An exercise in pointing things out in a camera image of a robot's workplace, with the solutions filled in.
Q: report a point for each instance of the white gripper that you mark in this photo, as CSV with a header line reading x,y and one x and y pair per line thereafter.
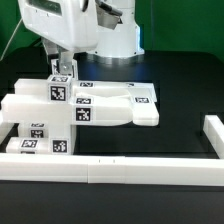
x,y
71,24

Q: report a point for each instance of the white tagged cube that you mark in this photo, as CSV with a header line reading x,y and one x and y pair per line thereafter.
x,y
59,88
64,68

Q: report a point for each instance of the white chair back frame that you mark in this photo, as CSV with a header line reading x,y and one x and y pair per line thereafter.
x,y
30,103

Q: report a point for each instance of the white chair seat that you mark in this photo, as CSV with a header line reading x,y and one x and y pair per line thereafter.
x,y
61,138

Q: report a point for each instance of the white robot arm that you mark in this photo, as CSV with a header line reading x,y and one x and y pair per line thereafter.
x,y
105,29

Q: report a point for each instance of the white marker sheet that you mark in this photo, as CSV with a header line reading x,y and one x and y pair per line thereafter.
x,y
112,89

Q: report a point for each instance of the thin white rod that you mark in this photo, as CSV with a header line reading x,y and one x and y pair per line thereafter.
x,y
11,39

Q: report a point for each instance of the white U-shaped obstacle fence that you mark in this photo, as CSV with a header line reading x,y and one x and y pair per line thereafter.
x,y
119,170

